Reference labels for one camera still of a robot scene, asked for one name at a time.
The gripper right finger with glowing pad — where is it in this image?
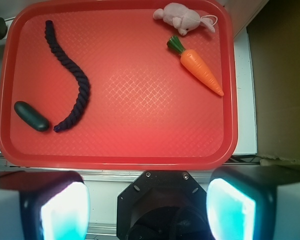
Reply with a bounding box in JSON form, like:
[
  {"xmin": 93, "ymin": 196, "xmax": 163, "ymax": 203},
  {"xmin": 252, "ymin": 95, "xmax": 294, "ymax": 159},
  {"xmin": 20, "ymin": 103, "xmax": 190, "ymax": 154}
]
[{"xmin": 206, "ymin": 165, "xmax": 300, "ymax": 240}]

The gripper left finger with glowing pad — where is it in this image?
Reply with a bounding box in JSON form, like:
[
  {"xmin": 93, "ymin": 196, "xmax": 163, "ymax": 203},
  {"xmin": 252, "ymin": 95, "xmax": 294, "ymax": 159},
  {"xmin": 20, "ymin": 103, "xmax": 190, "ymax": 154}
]
[{"xmin": 0, "ymin": 170, "xmax": 90, "ymax": 240}]

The dark green plastic pickle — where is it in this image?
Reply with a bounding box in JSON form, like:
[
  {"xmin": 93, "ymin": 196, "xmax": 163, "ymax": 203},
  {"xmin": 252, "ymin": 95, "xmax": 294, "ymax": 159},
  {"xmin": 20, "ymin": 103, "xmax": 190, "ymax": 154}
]
[{"xmin": 14, "ymin": 101, "xmax": 50, "ymax": 132}]

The red plastic tray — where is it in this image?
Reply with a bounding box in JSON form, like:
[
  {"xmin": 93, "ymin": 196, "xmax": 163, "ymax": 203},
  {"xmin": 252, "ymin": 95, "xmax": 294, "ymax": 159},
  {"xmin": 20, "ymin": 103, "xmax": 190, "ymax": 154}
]
[{"xmin": 0, "ymin": 0, "xmax": 238, "ymax": 170}]

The orange plastic carrot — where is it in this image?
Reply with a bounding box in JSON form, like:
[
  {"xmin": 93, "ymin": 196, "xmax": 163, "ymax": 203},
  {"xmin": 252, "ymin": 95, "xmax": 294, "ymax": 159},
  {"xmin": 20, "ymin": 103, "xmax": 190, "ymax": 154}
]
[{"xmin": 166, "ymin": 35, "xmax": 224, "ymax": 97}]

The brown cardboard box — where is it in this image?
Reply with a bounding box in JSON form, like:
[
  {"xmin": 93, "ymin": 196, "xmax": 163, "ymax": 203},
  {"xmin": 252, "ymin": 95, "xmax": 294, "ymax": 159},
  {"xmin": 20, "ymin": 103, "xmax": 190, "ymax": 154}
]
[{"xmin": 247, "ymin": 0, "xmax": 300, "ymax": 165}]

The pink plush bunny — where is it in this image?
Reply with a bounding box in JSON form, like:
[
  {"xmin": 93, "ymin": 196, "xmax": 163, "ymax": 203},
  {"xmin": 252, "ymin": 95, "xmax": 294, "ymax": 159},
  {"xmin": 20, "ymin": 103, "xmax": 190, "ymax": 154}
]
[{"xmin": 152, "ymin": 2, "xmax": 218, "ymax": 36}]

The black octagonal mount plate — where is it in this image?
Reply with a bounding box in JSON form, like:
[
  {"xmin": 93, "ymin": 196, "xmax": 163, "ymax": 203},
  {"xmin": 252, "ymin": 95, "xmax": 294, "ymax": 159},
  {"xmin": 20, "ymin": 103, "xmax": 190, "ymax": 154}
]
[{"xmin": 116, "ymin": 170, "xmax": 214, "ymax": 240}]

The dark purple rope piece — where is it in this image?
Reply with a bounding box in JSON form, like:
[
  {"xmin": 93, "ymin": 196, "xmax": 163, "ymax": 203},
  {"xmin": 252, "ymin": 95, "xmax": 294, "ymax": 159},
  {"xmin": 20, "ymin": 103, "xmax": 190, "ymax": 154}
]
[{"xmin": 44, "ymin": 20, "xmax": 92, "ymax": 133}]

